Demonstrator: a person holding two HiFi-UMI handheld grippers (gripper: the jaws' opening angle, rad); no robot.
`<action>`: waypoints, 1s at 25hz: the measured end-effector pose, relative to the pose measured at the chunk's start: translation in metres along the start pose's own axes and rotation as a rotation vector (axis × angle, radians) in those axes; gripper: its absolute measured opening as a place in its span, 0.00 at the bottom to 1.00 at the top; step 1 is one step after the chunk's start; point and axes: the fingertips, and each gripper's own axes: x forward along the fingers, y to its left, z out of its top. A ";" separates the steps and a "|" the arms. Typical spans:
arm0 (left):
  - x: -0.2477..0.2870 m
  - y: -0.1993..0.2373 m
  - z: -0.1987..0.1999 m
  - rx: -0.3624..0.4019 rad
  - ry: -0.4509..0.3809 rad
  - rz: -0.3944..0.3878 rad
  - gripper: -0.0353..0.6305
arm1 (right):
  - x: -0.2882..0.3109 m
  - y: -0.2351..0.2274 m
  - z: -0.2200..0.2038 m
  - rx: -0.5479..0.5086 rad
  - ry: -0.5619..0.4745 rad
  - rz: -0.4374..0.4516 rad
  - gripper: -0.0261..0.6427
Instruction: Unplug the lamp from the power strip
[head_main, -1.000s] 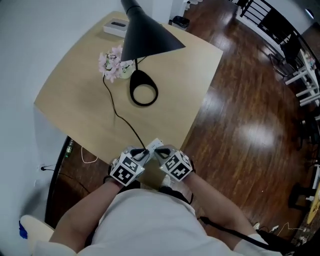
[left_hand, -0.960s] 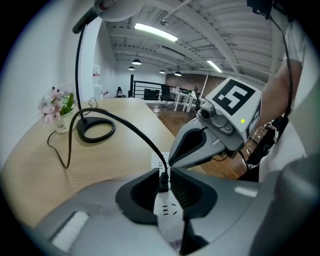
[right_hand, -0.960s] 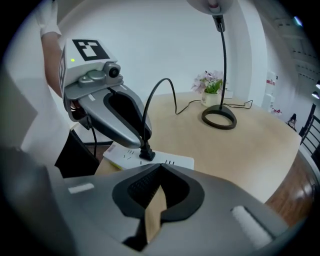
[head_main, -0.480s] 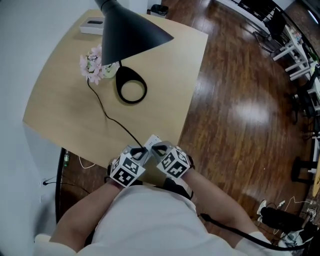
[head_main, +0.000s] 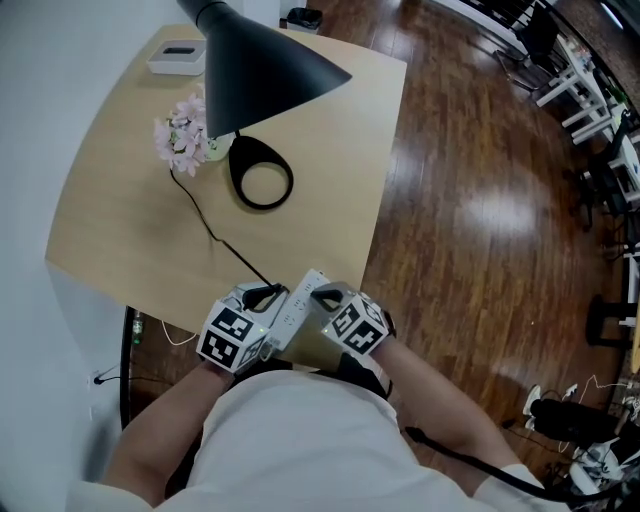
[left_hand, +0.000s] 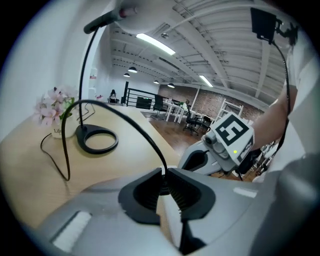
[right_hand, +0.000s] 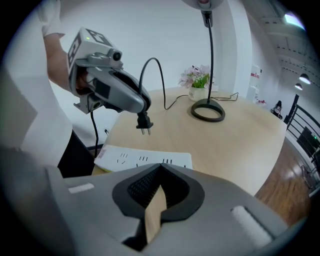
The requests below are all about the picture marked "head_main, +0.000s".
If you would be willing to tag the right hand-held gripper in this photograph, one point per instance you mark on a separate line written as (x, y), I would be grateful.
(360, 327)

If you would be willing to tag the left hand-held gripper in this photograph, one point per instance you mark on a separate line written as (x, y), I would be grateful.
(225, 335)

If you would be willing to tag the white power strip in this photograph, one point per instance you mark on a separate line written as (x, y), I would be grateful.
(300, 300)

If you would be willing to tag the black desk lamp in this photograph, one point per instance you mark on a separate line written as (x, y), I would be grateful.
(250, 75)

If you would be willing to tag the person's right forearm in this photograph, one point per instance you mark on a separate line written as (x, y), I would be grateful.
(440, 420)

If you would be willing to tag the person's left forearm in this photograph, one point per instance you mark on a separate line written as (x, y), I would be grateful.
(160, 430)

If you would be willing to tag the person's black trousers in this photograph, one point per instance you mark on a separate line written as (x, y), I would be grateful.
(361, 375)

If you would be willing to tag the green plastic bottle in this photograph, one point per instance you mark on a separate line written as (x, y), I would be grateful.
(137, 327)

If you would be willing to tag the person's white shirt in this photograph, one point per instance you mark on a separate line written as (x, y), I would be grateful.
(300, 440)

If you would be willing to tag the pink flowers in white pot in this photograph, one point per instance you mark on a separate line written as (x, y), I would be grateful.
(187, 135)

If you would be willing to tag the white tissue box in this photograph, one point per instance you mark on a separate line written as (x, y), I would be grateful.
(165, 62)

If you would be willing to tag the black trash bin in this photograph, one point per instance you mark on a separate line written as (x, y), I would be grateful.
(304, 20)

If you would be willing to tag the black slatted chair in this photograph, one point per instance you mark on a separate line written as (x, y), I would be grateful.
(535, 40)

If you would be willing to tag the white wall socket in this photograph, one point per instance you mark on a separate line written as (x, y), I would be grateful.
(94, 381)

